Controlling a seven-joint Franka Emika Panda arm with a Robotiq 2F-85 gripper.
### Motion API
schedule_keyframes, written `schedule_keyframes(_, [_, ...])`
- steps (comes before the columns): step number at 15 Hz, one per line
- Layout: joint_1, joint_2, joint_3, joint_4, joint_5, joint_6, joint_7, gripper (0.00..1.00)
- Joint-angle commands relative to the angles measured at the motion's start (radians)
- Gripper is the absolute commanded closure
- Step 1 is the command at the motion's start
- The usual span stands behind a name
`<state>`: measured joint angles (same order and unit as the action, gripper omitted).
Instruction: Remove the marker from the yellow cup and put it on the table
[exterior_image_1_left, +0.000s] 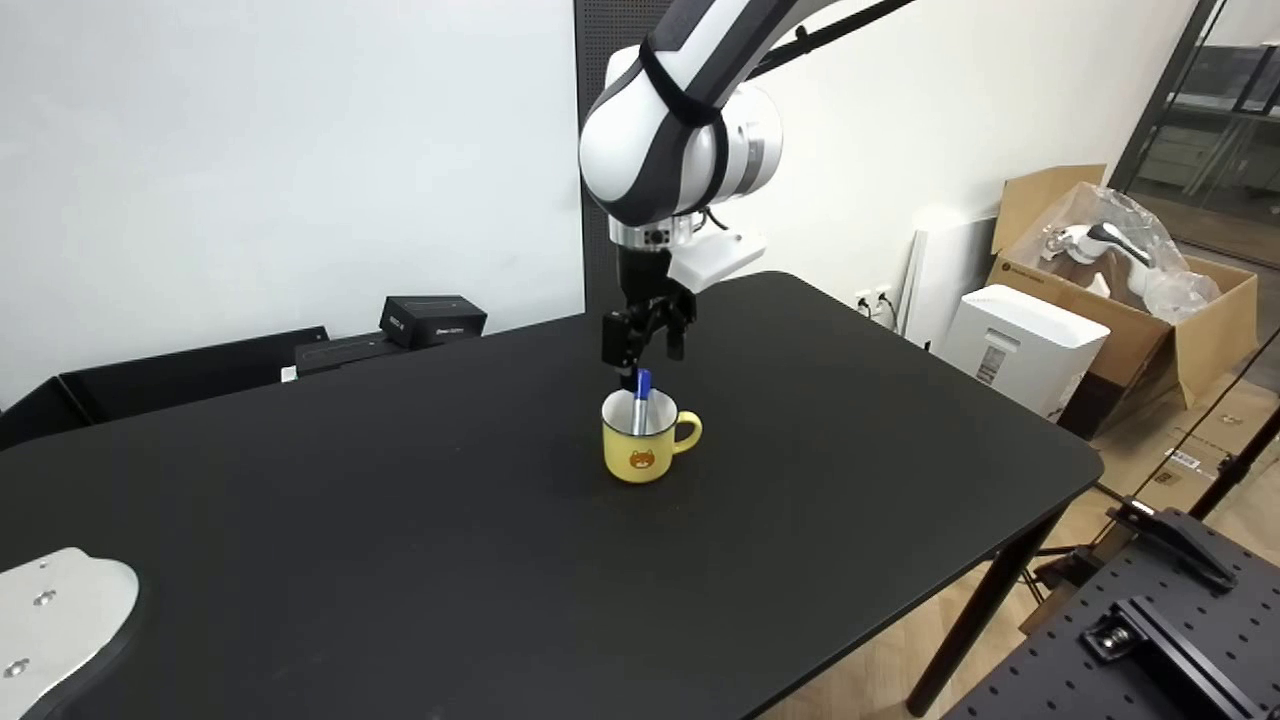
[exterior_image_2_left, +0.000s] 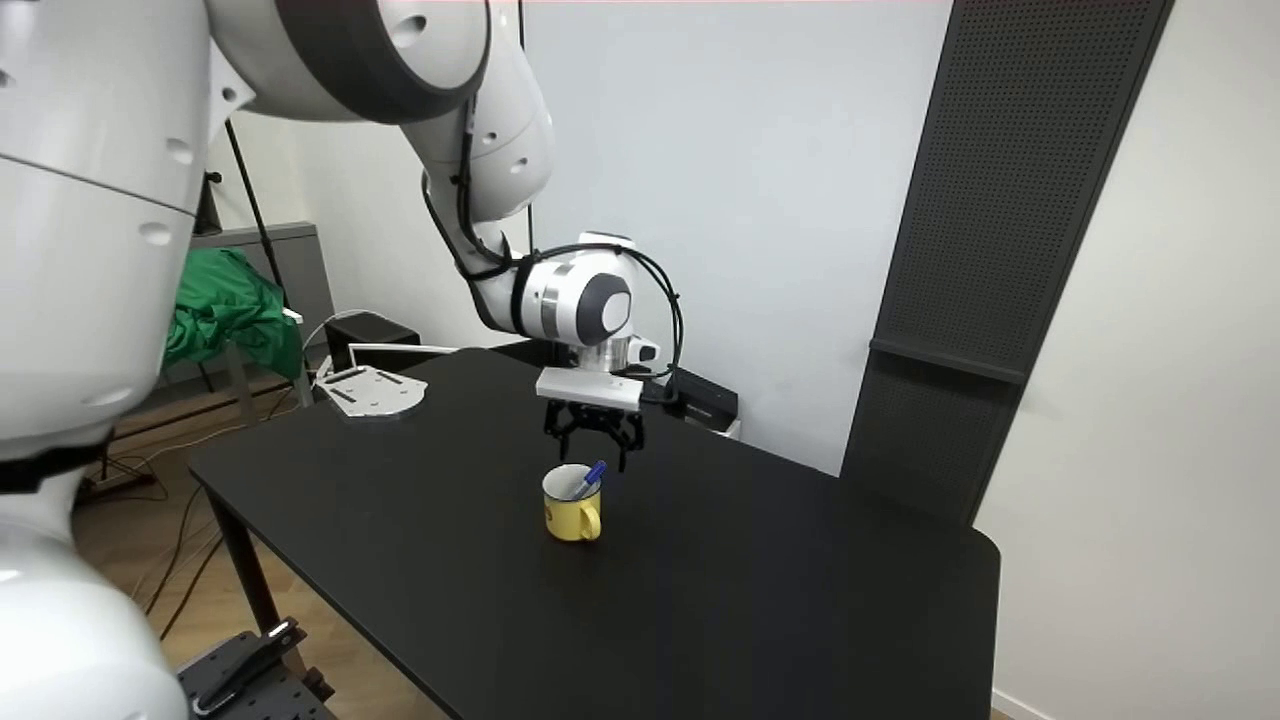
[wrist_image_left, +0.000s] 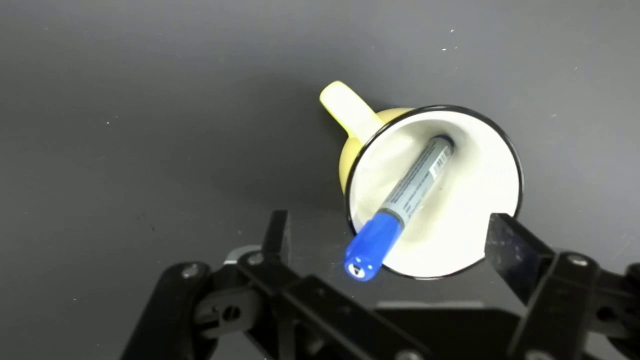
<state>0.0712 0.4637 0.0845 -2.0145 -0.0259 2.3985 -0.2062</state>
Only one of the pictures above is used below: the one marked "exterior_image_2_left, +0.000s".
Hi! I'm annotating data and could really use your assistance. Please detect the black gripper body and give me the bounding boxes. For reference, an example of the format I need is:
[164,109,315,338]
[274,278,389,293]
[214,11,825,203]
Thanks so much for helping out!
[554,399,630,437]

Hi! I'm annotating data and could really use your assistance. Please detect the yellow enamel cup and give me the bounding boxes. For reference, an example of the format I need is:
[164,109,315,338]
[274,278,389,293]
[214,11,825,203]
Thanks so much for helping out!
[541,458,608,549]

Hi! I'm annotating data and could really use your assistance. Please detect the small black box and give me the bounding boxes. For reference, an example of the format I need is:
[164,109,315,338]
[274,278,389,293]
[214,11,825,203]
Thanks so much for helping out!
[658,369,742,437]

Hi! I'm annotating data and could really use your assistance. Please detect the white paper sheets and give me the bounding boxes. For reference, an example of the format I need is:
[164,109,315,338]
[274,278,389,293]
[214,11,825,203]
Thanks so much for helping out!
[315,360,431,418]

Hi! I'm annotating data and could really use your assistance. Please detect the black table leg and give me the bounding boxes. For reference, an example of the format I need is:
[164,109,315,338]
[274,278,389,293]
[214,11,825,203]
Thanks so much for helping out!
[208,489,293,642]

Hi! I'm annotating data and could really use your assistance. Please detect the green cloth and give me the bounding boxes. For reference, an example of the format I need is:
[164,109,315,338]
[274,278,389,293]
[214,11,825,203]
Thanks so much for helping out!
[159,245,306,382]

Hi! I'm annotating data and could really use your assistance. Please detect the black thin stand pole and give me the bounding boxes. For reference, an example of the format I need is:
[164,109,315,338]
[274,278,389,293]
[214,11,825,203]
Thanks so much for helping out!
[214,111,293,302]

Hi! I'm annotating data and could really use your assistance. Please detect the black optical breadboard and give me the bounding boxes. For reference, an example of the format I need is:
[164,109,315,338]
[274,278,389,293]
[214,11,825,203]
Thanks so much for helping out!
[175,616,337,720]

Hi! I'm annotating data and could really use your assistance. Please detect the black vertical pillar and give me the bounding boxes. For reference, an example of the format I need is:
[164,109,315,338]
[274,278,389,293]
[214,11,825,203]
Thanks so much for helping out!
[838,0,1181,532]

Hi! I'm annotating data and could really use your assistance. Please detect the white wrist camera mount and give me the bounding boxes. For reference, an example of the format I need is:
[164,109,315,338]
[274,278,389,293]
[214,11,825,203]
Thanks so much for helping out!
[532,369,650,410]

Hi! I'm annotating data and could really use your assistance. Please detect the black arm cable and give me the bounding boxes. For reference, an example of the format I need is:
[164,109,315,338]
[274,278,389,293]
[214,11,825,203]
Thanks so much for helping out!
[583,234,693,392]

